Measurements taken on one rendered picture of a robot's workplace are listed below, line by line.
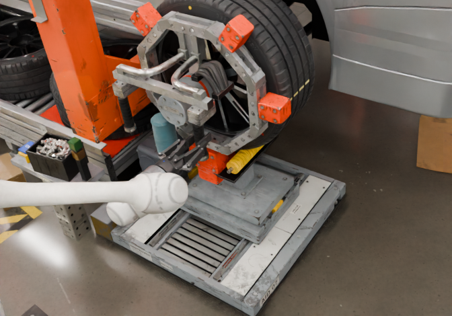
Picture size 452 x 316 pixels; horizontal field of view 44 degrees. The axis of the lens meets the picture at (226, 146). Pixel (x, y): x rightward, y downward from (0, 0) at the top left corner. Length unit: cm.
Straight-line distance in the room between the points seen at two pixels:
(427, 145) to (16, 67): 227
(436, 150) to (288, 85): 135
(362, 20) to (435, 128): 139
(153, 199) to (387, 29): 99
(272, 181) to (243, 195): 16
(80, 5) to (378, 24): 109
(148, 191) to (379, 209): 152
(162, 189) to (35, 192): 32
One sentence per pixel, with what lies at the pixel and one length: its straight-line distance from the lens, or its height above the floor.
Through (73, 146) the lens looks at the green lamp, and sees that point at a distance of 229.
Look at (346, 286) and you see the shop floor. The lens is 248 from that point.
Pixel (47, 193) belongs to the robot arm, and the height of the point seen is 102.
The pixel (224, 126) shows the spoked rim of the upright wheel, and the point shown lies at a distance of 226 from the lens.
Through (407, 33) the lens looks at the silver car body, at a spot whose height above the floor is 105.
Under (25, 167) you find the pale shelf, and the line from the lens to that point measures 261.
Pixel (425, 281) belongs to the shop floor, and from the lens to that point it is 255.
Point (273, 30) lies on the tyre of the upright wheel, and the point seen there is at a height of 107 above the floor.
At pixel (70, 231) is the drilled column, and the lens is 281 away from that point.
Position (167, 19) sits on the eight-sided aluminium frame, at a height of 112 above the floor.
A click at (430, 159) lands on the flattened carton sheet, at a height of 1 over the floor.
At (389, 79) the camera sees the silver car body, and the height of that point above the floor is 86.
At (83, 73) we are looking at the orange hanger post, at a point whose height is 86.
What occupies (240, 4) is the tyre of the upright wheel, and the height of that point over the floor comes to 115.
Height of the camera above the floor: 198
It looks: 39 degrees down
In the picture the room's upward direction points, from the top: 7 degrees counter-clockwise
